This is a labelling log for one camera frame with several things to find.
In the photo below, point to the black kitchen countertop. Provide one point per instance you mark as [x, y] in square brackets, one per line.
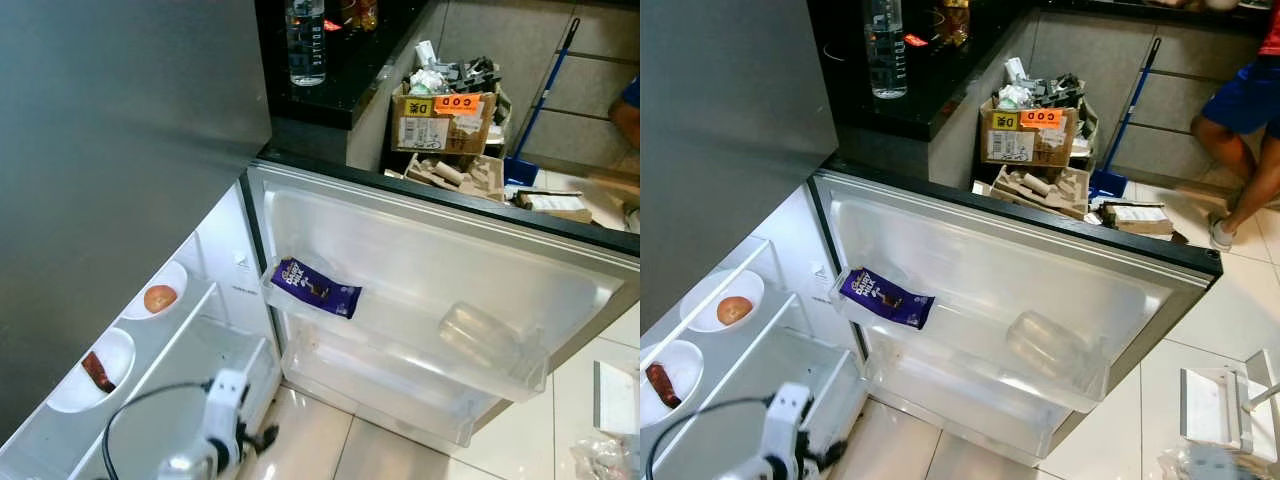
[330, 100]
[940, 90]

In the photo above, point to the brown cardboard pulp tray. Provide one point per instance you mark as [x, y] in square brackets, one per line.
[455, 175]
[1040, 190]

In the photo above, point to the clear plastic bag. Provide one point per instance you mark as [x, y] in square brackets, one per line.
[605, 460]
[1210, 468]

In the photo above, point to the tall clear water bottle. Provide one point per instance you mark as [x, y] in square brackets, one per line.
[305, 45]
[886, 50]

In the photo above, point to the clear plastic bottle white cap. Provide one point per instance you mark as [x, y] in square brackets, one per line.
[1050, 345]
[480, 335]

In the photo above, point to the purple chocolate bar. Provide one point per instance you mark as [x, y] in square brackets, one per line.
[315, 288]
[885, 298]

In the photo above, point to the packaging waste pile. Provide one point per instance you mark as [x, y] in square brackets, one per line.
[450, 75]
[1040, 90]

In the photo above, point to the person in blue shorts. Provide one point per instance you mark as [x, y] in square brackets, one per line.
[628, 110]
[1245, 100]

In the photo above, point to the blue broom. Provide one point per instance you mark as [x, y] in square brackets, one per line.
[545, 90]
[1125, 110]

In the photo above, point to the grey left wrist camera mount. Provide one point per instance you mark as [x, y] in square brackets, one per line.
[228, 410]
[790, 425]

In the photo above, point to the silver fridge freezer door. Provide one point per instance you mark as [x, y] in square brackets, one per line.
[120, 150]
[730, 130]

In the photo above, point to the white bowl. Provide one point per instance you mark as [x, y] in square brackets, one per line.
[740, 280]
[165, 272]
[70, 385]
[690, 365]

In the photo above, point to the brown sausage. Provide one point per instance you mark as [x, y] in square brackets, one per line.
[663, 386]
[98, 372]

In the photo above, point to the flat cardboard box white label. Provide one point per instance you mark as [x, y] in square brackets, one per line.
[555, 205]
[1135, 218]

